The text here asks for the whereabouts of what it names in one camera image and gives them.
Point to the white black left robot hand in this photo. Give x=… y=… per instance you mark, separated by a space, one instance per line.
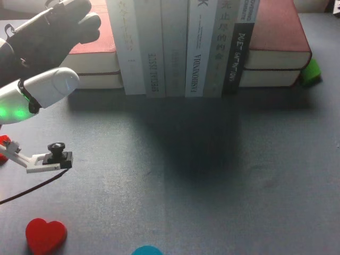
x=40 y=40

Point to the Fashion India photo book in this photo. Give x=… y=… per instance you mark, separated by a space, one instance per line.
x=197 y=53

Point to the red hardcover book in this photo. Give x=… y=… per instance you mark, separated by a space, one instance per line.
x=101 y=40
x=101 y=81
x=268 y=78
x=279 y=26

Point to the white book gold Chinese characters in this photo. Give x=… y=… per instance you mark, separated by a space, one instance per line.
x=125 y=40

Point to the orange-red toy block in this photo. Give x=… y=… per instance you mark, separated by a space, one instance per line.
x=3 y=139

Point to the white Special Issue book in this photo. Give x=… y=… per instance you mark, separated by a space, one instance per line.
x=154 y=66

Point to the red heart toy block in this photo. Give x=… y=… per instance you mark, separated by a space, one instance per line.
x=45 y=236

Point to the small black Duet book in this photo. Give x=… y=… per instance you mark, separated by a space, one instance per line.
x=236 y=58

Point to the blue round toy block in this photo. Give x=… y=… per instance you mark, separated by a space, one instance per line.
x=147 y=251

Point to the grey table cloth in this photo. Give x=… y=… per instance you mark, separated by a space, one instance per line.
x=239 y=172

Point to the green toy block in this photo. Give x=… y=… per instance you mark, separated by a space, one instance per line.
x=310 y=71

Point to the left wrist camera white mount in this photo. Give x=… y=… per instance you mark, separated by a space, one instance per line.
x=57 y=159

